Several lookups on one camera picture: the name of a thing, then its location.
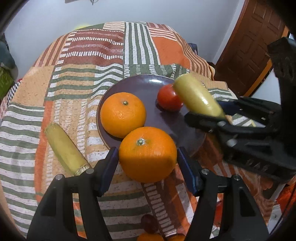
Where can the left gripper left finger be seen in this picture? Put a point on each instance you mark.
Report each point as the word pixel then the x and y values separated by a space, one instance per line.
pixel 54 218

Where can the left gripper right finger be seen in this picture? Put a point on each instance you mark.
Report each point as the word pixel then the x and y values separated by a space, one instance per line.
pixel 241 217

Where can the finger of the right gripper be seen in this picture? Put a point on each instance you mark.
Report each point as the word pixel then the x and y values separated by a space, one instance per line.
pixel 249 105
pixel 206 123

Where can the short yellow sugarcane piece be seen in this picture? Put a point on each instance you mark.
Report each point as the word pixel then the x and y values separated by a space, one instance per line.
pixel 192 92

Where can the large red tomato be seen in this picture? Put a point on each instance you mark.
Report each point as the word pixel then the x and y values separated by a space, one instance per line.
pixel 168 99

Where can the large orange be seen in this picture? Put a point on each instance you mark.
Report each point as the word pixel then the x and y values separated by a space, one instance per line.
pixel 147 155
pixel 122 113

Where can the long yellow sugarcane piece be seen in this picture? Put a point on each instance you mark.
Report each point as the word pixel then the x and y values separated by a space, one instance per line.
pixel 65 150

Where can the small tangerine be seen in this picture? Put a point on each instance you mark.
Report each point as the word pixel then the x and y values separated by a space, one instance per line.
pixel 150 237
pixel 176 237

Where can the red grape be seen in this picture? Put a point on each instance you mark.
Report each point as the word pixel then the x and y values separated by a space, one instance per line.
pixel 149 224

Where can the purple ceramic plate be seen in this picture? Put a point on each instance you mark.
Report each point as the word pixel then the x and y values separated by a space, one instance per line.
pixel 146 88

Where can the brown wooden door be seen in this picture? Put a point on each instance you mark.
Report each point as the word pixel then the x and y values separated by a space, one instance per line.
pixel 245 56

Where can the striped patchwork blanket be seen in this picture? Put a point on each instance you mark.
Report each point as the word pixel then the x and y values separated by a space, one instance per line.
pixel 65 86

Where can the green storage box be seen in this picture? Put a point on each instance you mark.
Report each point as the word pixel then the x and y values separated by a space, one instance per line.
pixel 6 81

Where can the grey plush toy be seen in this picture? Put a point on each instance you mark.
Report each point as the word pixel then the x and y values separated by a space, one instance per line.
pixel 6 60

